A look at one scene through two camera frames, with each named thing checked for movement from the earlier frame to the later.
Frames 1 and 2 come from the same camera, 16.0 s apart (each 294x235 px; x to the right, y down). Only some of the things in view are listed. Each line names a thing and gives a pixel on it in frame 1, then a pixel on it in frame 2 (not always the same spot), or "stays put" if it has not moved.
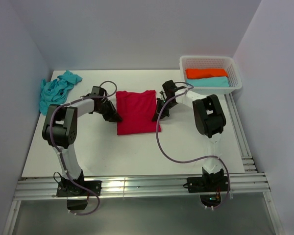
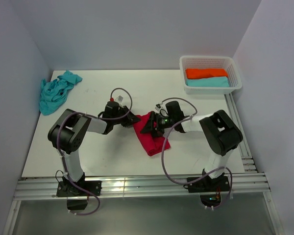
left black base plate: x=69 y=188 stays put
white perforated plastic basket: x=210 y=75 stays put
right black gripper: x=157 y=112 to x=149 y=126
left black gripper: x=113 y=116 to x=130 y=117
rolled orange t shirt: x=196 y=73 stays put
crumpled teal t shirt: x=55 y=92 stays put
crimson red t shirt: x=137 y=110 to x=152 y=144
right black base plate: x=201 y=184 stays put
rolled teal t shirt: x=223 y=82 stays put
